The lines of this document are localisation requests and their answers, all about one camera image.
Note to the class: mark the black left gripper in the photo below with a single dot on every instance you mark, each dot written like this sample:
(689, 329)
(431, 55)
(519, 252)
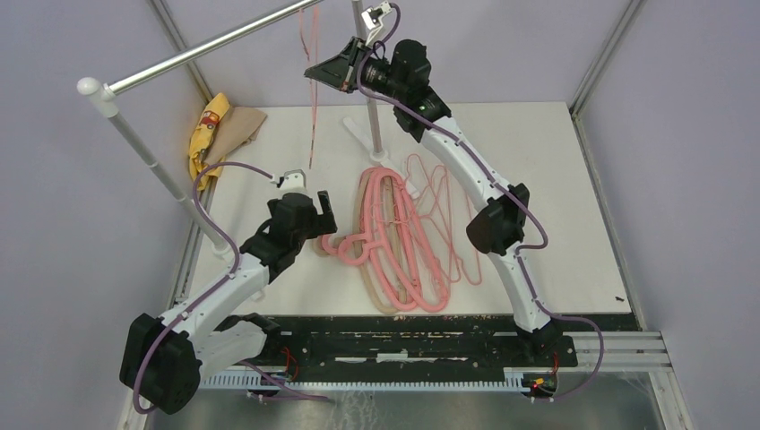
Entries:
(321, 223)

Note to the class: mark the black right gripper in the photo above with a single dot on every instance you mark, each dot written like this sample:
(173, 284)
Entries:
(341, 70)

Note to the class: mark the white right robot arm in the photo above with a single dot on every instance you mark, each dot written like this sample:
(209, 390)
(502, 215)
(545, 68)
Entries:
(497, 229)

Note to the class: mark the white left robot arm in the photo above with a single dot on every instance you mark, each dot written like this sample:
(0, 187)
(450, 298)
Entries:
(167, 357)

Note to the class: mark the beige cloth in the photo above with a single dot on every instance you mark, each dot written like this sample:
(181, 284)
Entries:
(239, 126)

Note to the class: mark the yellow patterned cloth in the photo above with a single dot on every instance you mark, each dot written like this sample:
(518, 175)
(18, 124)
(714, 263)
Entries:
(203, 135)

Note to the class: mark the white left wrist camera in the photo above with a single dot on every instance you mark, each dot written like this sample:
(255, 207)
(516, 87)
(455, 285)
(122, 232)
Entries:
(293, 181)

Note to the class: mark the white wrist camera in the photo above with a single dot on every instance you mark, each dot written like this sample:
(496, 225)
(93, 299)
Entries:
(293, 181)
(373, 19)

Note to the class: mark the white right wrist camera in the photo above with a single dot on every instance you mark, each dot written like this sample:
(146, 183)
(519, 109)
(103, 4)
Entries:
(373, 19)

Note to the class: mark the grey right rack post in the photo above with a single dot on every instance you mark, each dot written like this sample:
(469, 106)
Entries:
(372, 112)

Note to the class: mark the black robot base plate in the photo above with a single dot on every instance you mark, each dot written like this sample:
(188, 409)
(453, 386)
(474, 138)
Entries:
(425, 349)

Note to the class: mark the silver horizontal rack rail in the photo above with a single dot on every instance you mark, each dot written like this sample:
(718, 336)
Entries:
(207, 46)

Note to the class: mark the white left rack post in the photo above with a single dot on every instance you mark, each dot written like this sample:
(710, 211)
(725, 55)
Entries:
(103, 99)

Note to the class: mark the white slotted cable duct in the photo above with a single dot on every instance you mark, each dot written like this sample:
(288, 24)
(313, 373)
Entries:
(246, 379)

